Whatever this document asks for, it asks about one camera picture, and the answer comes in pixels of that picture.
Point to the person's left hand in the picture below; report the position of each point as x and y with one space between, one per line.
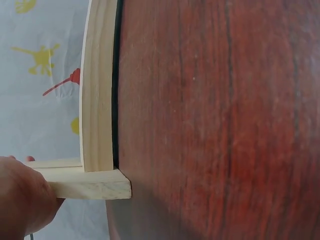
22 195

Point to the person's left fingers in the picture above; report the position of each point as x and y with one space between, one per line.
30 158

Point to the light wooden frame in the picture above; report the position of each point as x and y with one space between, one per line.
97 100

